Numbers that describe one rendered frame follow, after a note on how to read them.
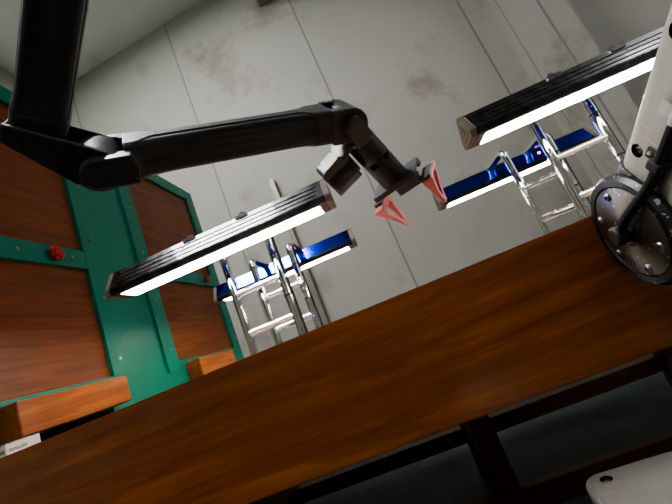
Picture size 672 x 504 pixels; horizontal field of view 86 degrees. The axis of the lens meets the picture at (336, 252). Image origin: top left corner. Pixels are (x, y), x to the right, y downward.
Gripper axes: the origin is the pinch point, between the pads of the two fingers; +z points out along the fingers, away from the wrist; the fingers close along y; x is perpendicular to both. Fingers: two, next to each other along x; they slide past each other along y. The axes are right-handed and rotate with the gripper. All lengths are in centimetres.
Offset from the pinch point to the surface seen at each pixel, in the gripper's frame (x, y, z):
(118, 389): -34, -82, -17
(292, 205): 3.8, -26.1, -17.2
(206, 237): -4, -46, -27
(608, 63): 39, 38, 11
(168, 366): -14, -106, -5
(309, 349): -36.0, -9.9, -7.8
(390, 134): 213, -81, 31
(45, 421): -48, -70, -26
